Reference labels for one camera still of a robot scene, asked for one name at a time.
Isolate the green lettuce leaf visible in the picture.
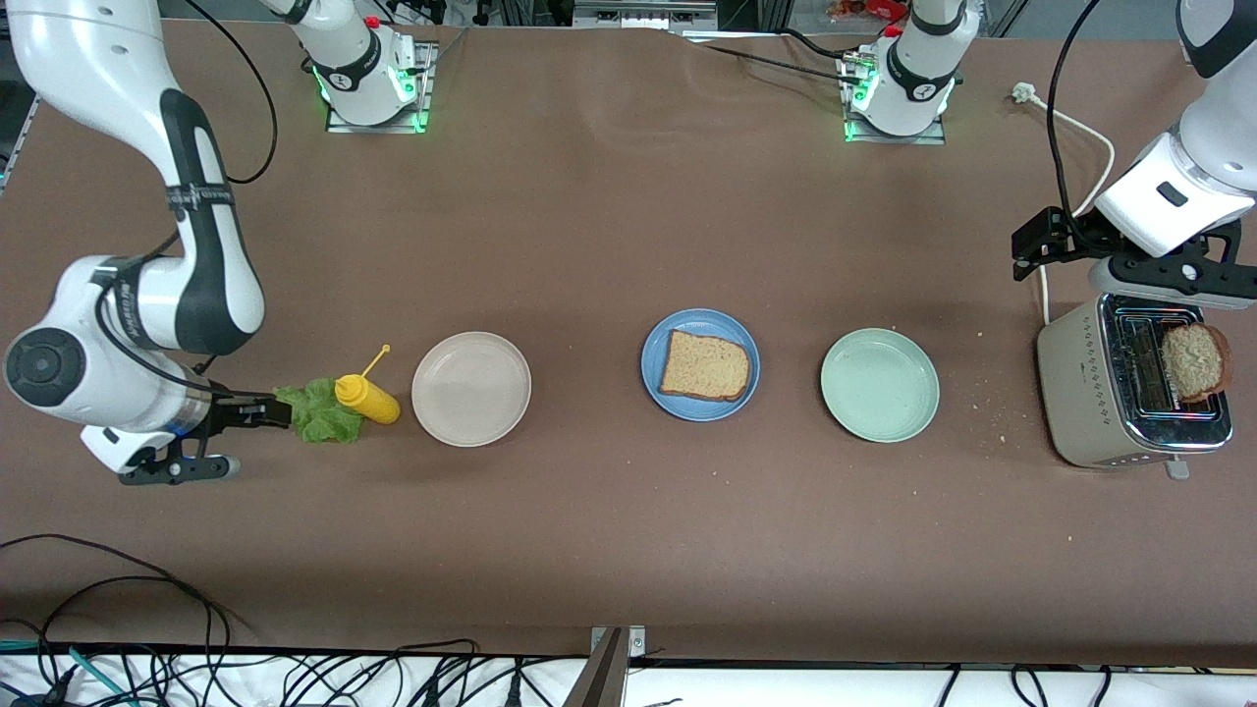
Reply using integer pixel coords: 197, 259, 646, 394
275, 378, 366, 445

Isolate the yellow mustard squeeze bottle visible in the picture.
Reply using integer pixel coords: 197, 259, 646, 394
334, 344, 403, 425

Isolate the brown bread slice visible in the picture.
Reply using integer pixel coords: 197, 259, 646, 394
658, 329, 753, 403
1162, 322, 1234, 405

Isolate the pale green plate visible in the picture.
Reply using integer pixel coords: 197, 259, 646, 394
820, 327, 942, 444

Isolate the beige plate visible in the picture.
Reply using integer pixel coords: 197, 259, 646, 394
410, 331, 533, 449

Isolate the blue plate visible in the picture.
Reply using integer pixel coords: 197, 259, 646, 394
640, 308, 761, 423

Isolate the silver beige toaster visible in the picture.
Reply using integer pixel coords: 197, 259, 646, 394
1036, 293, 1234, 481

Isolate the red object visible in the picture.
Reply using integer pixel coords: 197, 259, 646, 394
830, 0, 909, 23

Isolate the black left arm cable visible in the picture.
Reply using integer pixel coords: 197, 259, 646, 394
1047, 0, 1106, 222

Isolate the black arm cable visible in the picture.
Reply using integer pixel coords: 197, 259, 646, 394
1047, 0, 1106, 222
93, 0, 279, 394

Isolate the white toaster power cord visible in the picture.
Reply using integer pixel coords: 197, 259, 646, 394
1011, 82, 1118, 325

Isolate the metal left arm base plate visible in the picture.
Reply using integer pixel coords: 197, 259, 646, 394
841, 51, 949, 146

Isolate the long black looped cable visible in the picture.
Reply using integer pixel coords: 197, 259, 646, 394
0, 533, 258, 679

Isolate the teal cable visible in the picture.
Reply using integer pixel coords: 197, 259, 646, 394
0, 640, 134, 707

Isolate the black base cable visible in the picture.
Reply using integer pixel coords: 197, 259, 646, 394
781, 27, 870, 62
702, 43, 865, 85

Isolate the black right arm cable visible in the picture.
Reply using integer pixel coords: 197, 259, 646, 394
93, 0, 279, 394

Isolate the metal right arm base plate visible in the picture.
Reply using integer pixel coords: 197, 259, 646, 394
324, 39, 435, 135

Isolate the aluminium table edge frame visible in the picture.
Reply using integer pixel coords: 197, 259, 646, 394
0, 88, 40, 197

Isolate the grey frame post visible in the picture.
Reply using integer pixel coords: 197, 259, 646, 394
563, 628, 629, 707

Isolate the small metal corner bracket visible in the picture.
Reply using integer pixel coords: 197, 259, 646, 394
590, 625, 648, 659

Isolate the aluminium rail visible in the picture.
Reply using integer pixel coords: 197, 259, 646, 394
573, 0, 720, 30

